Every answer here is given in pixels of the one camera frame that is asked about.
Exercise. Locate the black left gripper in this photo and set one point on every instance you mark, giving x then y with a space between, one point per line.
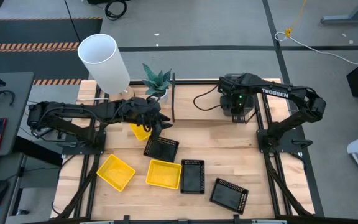
141 112

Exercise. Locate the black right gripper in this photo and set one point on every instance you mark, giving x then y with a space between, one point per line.
238 105

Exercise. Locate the yellow plastic slotted basket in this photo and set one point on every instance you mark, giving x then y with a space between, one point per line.
163 174
138 133
116 172

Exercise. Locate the black plastic slotted basket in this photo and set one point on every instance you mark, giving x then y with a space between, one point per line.
162 150
228 196
192 176

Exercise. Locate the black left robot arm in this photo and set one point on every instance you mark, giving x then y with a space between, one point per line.
104 113

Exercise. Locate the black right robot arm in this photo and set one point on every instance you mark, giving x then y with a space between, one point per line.
278 92

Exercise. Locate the green plant in white pot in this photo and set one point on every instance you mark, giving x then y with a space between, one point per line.
157 82

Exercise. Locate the white shade wooden base lamp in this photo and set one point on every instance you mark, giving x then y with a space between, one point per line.
104 62

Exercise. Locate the grey side table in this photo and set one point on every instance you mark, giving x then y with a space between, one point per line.
57 91

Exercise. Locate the grey desk leg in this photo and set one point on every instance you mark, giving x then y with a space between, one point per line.
346 19

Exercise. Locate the grey desk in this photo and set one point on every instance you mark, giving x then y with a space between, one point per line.
17 93

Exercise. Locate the black hazard-striped floor mat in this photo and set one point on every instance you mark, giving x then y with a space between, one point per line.
26 31

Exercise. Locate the black aluminium rig frame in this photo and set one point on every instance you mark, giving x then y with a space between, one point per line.
210 222

